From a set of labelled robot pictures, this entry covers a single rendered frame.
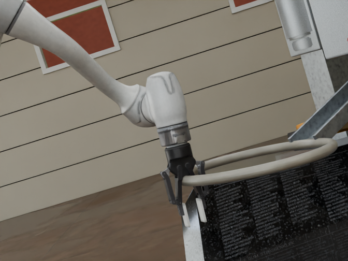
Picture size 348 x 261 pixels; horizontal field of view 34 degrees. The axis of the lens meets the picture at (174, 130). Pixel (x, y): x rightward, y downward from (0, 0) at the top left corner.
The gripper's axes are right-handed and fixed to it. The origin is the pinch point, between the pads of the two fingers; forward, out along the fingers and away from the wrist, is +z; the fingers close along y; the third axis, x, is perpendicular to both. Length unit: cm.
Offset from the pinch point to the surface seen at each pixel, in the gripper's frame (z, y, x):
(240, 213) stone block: 10.1, 25.9, 27.5
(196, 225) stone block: 11.6, 12.2, 36.2
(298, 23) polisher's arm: -57, 103, 85
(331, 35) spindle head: -43, 72, 18
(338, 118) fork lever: -15, 57, 3
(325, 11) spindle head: -51, 72, 18
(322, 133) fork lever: -12.1, 48.1, 0.7
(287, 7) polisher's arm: -66, 101, 88
